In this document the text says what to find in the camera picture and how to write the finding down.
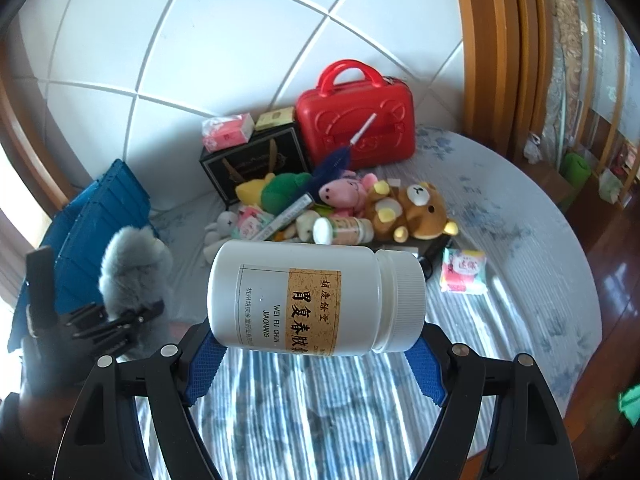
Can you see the pink pig plush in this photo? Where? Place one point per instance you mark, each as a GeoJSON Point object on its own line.
{"type": "Point", "coordinates": [340, 192]}

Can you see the grey plush toy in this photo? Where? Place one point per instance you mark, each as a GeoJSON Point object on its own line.
{"type": "Point", "coordinates": [130, 270]}

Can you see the small white plastic bag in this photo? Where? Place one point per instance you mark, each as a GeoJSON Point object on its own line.
{"type": "Point", "coordinates": [532, 149]}

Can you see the white rabbit plush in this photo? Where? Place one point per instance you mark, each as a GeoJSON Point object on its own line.
{"type": "Point", "coordinates": [227, 222]}

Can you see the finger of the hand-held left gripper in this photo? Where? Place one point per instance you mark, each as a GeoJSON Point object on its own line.
{"type": "Point", "coordinates": [115, 317]}
{"type": "Point", "coordinates": [125, 342]}

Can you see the olive cardboard box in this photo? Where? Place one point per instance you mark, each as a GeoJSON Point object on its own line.
{"type": "Point", "coordinates": [275, 119]}

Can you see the green cloth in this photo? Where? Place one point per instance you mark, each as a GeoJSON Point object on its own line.
{"type": "Point", "coordinates": [630, 405]}

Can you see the pink flower print pack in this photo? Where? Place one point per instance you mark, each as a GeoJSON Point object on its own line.
{"type": "Point", "coordinates": [252, 225]}

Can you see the white padded headboard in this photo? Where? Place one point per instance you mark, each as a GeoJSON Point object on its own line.
{"type": "Point", "coordinates": [150, 35]}

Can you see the pink sanitary pad pack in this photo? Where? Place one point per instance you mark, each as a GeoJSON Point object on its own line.
{"type": "Point", "coordinates": [462, 270]}

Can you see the green yellow plush toy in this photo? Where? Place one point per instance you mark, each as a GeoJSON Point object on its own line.
{"type": "Point", "coordinates": [280, 192]}

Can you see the patterned curtain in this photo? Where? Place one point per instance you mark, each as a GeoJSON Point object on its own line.
{"type": "Point", "coordinates": [570, 35]}

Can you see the small white-capped medicine bottle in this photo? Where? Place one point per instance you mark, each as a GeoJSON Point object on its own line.
{"type": "Point", "coordinates": [345, 232]}

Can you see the cream plush toy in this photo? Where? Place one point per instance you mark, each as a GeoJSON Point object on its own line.
{"type": "Point", "coordinates": [304, 225]}

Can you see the black gift box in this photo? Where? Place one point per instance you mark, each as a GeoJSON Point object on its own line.
{"type": "Point", "coordinates": [240, 165]}

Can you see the long white box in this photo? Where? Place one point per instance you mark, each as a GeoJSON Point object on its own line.
{"type": "Point", "coordinates": [287, 212]}

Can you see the blue feather duster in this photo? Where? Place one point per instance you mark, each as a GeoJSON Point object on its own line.
{"type": "Point", "coordinates": [335, 160]}

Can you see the pink tissue pack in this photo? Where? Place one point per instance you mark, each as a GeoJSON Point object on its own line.
{"type": "Point", "coordinates": [227, 132]}

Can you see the large white medicine bottle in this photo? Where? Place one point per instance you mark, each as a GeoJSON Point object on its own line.
{"type": "Point", "coordinates": [260, 300]}

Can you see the wooden wall panel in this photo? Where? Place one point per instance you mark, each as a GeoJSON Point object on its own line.
{"type": "Point", "coordinates": [490, 60]}
{"type": "Point", "coordinates": [20, 135]}

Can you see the brown bear plush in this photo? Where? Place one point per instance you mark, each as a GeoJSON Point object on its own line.
{"type": "Point", "coordinates": [425, 210]}

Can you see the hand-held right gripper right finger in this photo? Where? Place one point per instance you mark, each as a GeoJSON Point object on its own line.
{"type": "Point", "coordinates": [427, 370]}

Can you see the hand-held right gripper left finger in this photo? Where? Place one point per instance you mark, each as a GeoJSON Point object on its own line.
{"type": "Point", "coordinates": [205, 370]}

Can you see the blue plastic crate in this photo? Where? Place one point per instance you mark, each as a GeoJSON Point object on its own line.
{"type": "Point", "coordinates": [90, 220]}

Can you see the green bag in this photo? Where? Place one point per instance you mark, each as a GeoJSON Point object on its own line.
{"type": "Point", "coordinates": [575, 170]}

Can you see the wooden shelf rack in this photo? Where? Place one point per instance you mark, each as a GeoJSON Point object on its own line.
{"type": "Point", "coordinates": [620, 135]}

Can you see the red plastic carry case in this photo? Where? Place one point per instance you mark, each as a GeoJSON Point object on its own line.
{"type": "Point", "coordinates": [360, 125]}

